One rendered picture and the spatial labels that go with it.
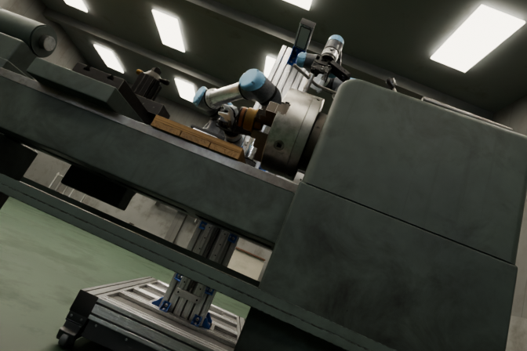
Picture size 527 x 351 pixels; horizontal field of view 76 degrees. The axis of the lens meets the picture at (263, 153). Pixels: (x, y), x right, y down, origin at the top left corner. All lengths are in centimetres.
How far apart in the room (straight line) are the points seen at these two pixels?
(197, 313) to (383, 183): 132
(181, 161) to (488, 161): 89
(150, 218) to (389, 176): 1102
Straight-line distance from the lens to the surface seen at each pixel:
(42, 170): 1339
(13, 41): 166
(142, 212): 1188
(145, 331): 171
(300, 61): 173
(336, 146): 100
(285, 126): 108
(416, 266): 99
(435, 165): 107
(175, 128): 108
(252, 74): 160
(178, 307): 201
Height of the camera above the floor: 60
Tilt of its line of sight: 18 degrees up
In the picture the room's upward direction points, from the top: 24 degrees clockwise
